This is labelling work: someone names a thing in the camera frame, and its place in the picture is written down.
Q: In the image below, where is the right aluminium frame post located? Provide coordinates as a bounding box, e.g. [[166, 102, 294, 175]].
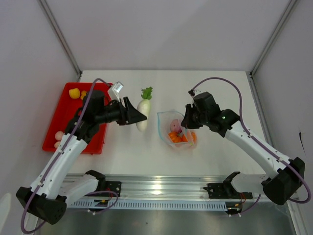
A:
[[249, 0, 300, 79]]

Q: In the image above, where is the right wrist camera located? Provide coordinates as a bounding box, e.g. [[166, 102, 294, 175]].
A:
[[188, 89, 202, 105]]

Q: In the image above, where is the pink toy egg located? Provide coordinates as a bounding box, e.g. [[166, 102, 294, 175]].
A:
[[55, 131, 64, 141]]

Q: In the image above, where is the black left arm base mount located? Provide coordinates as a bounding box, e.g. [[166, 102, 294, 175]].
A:
[[96, 181, 122, 197]]

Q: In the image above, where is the white toy radish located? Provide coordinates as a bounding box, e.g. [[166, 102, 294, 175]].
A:
[[136, 87, 153, 132]]

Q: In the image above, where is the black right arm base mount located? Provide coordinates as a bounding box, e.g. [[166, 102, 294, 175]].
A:
[[203, 183, 253, 199]]

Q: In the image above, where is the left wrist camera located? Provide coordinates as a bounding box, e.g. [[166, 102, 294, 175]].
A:
[[108, 81, 123, 101]]

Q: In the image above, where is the left aluminium frame post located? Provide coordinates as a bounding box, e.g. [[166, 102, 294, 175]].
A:
[[37, 0, 83, 82]]

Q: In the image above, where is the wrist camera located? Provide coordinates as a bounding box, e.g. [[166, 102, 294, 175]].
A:
[[188, 89, 202, 105], [108, 81, 123, 101]]

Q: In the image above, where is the aluminium table edge rail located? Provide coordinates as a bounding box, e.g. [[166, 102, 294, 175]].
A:
[[33, 174, 300, 203]]

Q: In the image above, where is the orange toy fruit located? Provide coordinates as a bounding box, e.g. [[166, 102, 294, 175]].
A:
[[191, 132, 197, 143]]

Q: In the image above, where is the yellow toy pepper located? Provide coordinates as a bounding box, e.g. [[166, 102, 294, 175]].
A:
[[68, 88, 81, 99]]

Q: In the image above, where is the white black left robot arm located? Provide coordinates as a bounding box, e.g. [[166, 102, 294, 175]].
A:
[[16, 91, 147, 225]]

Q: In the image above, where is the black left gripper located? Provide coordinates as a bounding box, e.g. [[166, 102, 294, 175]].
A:
[[95, 96, 146, 125]]

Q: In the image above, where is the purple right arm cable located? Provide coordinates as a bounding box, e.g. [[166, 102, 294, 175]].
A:
[[187, 77, 309, 217]]

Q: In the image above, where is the yellow toy ginger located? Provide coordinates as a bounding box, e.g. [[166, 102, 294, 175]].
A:
[[80, 91, 88, 100]]

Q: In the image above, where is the purple toy onion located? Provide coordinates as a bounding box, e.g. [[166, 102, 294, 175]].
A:
[[170, 119, 182, 134]]

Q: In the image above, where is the white slotted cable duct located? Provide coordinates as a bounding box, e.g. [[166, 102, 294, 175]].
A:
[[70, 199, 227, 212]]

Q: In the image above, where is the aluminium frame post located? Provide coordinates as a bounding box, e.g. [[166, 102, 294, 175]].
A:
[[37, 0, 83, 82], [249, 0, 300, 79]]

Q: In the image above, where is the orange toy carrot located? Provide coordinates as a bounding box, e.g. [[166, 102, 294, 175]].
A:
[[181, 134, 188, 142]]

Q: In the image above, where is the clear zip top bag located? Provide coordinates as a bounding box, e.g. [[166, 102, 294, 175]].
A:
[[157, 110, 198, 151]]

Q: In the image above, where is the orange toy pumpkin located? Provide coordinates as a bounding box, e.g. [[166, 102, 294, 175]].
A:
[[168, 132, 182, 143]]

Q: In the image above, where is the white toy mushroom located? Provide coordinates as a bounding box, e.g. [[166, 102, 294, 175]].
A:
[[54, 141, 61, 149]]

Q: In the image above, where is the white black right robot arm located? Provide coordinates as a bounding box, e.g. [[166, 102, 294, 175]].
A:
[[181, 90, 305, 205]]

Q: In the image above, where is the red plastic tray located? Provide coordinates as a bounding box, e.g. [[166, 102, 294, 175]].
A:
[[42, 82, 108, 155]]

